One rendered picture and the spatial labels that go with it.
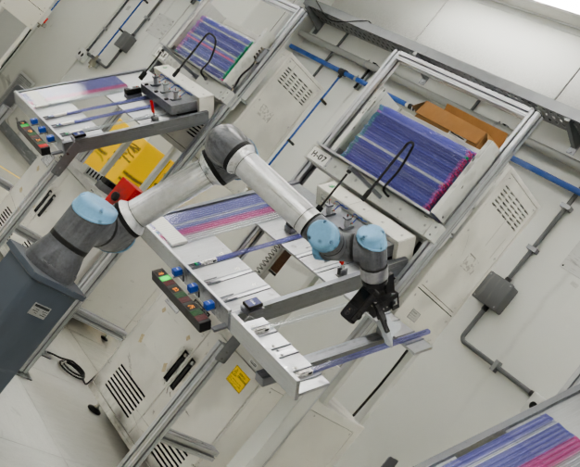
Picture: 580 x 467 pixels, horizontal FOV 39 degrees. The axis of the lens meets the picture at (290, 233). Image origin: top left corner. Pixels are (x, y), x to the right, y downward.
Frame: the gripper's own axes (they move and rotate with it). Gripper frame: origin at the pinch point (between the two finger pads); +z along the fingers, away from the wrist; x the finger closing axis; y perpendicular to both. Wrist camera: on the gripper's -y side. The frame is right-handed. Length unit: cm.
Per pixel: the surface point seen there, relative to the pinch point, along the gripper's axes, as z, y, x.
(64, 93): 5, -7, 238
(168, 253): 4, -26, 81
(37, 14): 52, 56, 508
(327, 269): 13, 16, 47
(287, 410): 19.5, -26.5, 7.9
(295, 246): 13, 15, 64
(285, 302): 8.8, -6.5, 37.4
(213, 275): 6, -19, 61
